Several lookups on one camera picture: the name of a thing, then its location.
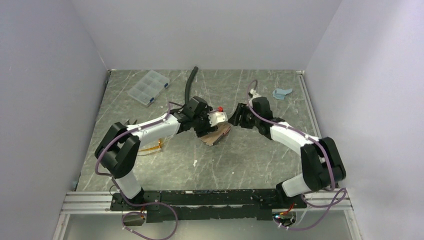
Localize printed glasses pouch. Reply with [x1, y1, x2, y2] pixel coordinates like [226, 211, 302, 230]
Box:
[200, 122, 231, 146]

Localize clear plastic compartment box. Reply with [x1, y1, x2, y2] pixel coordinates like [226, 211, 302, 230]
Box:
[127, 70, 170, 107]

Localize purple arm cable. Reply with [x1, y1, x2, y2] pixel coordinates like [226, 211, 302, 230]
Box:
[246, 79, 347, 232]
[95, 100, 180, 240]

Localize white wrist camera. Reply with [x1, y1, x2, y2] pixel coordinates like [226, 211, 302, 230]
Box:
[248, 88, 261, 99]
[207, 106, 229, 127]

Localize blue cleaning cloth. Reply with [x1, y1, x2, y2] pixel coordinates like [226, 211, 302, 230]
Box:
[272, 88, 293, 100]

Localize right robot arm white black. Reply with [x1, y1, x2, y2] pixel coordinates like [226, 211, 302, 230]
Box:
[228, 96, 347, 208]

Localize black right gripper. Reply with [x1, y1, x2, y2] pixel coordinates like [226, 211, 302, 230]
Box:
[228, 102, 261, 129]

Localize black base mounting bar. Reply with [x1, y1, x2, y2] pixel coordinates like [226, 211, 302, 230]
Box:
[110, 188, 307, 223]

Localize aluminium frame rail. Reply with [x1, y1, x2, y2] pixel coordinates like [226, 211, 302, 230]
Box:
[52, 190, 363, 240]

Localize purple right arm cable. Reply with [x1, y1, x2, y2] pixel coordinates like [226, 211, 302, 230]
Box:
[246, 79, 347, 232]

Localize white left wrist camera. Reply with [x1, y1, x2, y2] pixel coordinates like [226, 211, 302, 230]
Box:
[207, 106, 229, 127]

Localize black rubber hose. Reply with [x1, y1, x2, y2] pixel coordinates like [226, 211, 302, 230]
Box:
[184, 66, 200, 105]

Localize yellow handled pliers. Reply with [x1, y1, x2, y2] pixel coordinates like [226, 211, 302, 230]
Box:
[124, 119, 138, 126]

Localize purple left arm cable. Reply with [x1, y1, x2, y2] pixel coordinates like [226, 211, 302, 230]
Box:
[95, 100, 180, 240]

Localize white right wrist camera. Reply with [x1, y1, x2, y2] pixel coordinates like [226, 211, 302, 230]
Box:
[248, 88, 261, 99]

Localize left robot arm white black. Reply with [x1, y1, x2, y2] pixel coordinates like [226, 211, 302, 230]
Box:
[94, 96, 223, 210]

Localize orange transparent safety glasses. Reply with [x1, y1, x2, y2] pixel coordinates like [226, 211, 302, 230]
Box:
[138, 138, 164, 156]

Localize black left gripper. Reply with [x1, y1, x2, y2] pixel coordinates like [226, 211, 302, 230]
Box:
[192, 106, 218, 138]

